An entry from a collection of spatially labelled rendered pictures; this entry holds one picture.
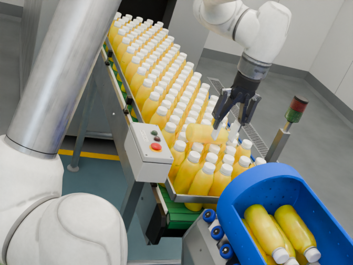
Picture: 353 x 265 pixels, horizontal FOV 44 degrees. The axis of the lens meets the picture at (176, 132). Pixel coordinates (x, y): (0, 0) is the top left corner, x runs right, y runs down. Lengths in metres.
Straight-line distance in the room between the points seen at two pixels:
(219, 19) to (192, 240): 0.70
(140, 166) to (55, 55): 0.64
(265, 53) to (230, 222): 0.48
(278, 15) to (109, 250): 0.78
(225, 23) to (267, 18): 0.12
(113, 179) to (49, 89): 2.28
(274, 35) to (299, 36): 5.16
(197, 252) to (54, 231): 0.78
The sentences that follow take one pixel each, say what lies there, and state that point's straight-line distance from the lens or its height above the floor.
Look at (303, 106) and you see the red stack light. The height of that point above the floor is 1.24.
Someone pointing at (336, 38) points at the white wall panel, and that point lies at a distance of 6.44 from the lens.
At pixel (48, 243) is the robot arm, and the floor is 1.28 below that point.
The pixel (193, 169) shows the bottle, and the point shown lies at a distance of 1.48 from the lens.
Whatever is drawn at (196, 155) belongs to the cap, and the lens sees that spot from 1.47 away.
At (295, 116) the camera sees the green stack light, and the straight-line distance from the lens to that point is 1.83.
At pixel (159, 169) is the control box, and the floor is 1.06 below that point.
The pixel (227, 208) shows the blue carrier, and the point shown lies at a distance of 1.26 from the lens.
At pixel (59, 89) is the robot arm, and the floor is 1.45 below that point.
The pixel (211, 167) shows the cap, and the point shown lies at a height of 1.08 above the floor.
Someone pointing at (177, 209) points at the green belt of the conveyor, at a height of 0.90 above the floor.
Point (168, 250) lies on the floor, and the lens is 2.68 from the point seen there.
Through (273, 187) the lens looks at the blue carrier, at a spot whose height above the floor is 1.14.
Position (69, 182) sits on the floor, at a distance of 2.93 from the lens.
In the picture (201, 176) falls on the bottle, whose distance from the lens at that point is 1.45.
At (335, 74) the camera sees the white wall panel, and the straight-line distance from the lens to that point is 6.29.
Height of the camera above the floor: 1.81
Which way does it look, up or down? 28 degrees down
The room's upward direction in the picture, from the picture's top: 21 degrees clockwise
